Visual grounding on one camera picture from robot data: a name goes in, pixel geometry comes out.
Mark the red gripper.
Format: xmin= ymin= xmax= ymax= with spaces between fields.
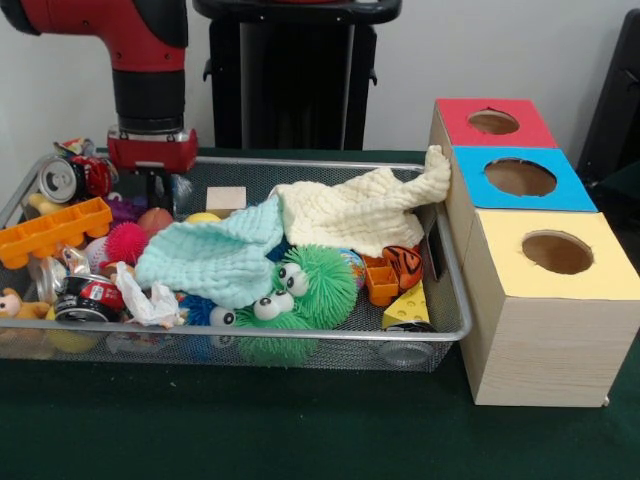
xmin=107 ymin=128 xmax=199 ymax=215

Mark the small clear plastic packet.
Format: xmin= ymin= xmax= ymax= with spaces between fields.
xmin=172 ymin=175 xmax=198 ymax=219

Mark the mint green muslin cloth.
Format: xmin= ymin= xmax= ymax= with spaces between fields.
xmin=135 ymin=195 xmax=288 ymax=311

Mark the cream muslin cloth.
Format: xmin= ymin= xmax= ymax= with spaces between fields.
xmin=275 ymin=145 xmax=453 ymax=259

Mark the shallow clear mesh bin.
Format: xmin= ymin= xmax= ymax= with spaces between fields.
xmin=0 ymin=152 xmax=474 ymax=373

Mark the wooden box with three holes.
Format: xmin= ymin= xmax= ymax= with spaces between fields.
xmin=427 ymin=97 xmax=640 ymax=408

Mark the pink spiky ball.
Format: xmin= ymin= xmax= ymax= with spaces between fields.
xmin=107 ymin=221 xmax=152 ymax=265

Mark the small wooden cube block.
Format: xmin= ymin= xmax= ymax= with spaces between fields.
xmin=206 ymin=186 xmax=248 ymax=211

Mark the orange plastic toy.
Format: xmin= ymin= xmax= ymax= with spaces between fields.
xmin=0 ymin=197 xmax=114 ymax=271

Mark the red and black soda can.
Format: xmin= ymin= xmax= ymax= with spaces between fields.
xmin=53 ymin=274 xmax=126 ymax=325

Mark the small green spiky ball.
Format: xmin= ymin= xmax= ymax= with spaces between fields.
xmin=233 ymin=292 xmax=311 ymax=366

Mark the large green spiky ball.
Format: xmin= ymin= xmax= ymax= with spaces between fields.
xmin=275 ymin=243 xmax=359 ymax=329

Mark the orange toy block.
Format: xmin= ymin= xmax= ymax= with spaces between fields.
xmin=362 ymin=255 xmax=401 ymax=306

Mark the orange tiger plush toy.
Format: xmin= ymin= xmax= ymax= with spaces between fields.
xmin=383 ymin=245 xmax=425 ymax=293

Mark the yellow cheese wedge toy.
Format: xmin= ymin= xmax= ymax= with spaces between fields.
xmin=382 ymin=280 xmax=432 ymax=331

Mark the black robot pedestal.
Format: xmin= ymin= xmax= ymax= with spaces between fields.
xmin=203 ymin=15 xmax=379 ymax=151

